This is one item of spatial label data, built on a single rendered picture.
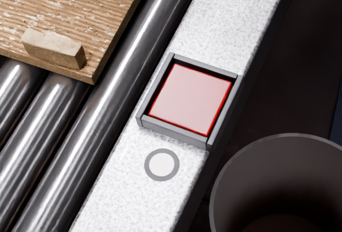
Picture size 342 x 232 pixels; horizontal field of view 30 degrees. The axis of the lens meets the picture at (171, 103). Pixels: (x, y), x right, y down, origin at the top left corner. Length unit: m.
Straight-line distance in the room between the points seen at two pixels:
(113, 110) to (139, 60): 0.06
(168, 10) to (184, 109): 0.12
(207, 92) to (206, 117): 0.03
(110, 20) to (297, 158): 0.71
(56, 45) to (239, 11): 0.19
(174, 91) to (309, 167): 0.73
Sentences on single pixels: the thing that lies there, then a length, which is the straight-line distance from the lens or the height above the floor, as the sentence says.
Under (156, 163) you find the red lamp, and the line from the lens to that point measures 0.57.
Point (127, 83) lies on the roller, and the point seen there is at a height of 0.92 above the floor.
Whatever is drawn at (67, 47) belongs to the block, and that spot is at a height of 0.96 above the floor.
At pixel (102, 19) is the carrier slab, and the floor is 0.94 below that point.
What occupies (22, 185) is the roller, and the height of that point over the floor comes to 0.91.
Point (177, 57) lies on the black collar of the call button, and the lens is 0.60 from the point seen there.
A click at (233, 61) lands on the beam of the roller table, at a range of 0.62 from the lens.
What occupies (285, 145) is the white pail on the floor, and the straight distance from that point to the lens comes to 1.21.
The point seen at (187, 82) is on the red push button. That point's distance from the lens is 0.59.
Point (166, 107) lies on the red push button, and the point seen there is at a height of 0.93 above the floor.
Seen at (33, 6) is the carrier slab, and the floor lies 0.94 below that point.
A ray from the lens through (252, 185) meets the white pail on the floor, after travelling 1.32.
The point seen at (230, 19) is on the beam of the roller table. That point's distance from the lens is 0.64.
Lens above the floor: 1.43
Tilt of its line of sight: 60 degrees down
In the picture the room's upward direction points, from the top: 11 degrees counter-clockwise
